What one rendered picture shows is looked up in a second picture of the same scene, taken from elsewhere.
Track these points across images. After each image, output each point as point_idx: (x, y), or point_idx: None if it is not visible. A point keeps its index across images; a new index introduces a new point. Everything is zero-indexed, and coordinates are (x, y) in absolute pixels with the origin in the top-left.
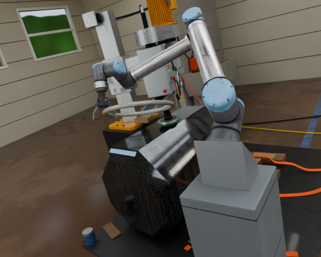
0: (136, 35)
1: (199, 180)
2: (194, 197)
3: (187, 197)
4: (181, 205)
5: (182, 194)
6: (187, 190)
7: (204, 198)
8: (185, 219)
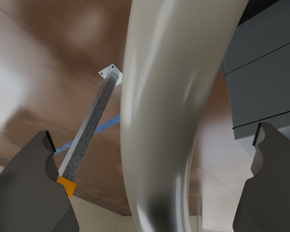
0: None
1: (285, 135)
2: (246, 150)
3: (241, 146)
4: (233, 129)
5: (241, 140)
6: (251, 139)
7: (254, 155)
8: (231, 113)
